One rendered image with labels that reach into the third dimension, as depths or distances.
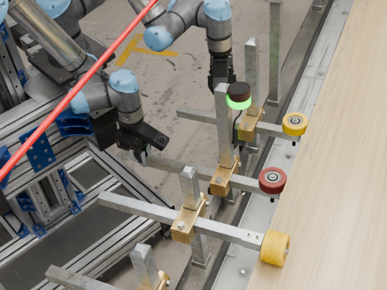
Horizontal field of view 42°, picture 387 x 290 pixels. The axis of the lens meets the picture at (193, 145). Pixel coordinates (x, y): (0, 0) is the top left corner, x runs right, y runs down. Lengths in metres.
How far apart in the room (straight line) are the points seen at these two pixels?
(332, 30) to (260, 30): 1.23
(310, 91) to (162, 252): 1.00
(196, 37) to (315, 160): 2.34
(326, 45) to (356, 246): 1.33
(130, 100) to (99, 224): 1.00
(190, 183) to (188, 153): 1.60
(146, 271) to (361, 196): 0.64
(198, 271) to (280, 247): 0.37
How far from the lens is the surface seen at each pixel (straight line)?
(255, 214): 1.75
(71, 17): 1.72
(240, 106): 1.34
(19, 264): 2.33
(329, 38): 2.55
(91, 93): 1.44
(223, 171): 1.54
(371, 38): 2.04
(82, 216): 2.39
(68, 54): 1.50
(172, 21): 1.45
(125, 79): 1.42
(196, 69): 3.42
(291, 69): 2.20
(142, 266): 1.11
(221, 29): 1.48
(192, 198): 1.28
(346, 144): 1.59
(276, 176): 1.48
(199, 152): 2.83
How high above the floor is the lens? 2.00
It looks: 44 degrees down
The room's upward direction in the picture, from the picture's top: 8 degrees counter-clockwise
